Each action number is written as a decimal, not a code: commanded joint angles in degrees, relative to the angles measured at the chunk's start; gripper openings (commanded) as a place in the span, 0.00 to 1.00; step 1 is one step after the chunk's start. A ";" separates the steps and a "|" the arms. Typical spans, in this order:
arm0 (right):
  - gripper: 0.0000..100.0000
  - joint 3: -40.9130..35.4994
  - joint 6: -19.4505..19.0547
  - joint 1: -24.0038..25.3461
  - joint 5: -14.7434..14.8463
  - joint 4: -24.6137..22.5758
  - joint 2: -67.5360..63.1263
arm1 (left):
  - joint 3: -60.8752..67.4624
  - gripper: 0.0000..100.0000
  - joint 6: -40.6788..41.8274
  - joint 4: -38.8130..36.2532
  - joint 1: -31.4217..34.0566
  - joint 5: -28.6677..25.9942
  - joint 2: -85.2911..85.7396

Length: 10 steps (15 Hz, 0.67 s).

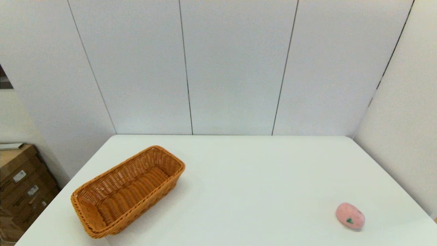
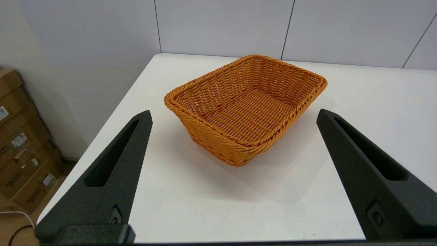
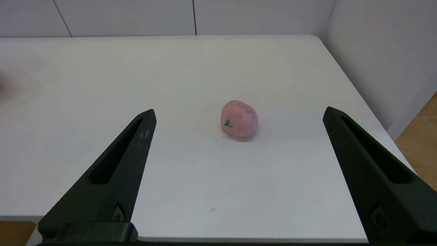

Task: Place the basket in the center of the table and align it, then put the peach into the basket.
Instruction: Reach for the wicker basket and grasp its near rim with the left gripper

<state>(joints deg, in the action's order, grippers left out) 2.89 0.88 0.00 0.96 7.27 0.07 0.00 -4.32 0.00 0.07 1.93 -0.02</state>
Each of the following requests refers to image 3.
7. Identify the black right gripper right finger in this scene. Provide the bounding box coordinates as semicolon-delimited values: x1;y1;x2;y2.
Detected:
323;106;437;245

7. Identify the pink peach with green leaf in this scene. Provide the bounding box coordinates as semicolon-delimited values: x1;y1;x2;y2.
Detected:
221;100;258;138

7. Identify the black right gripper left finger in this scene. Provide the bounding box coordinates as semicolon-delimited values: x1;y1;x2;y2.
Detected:
38;109;157;237

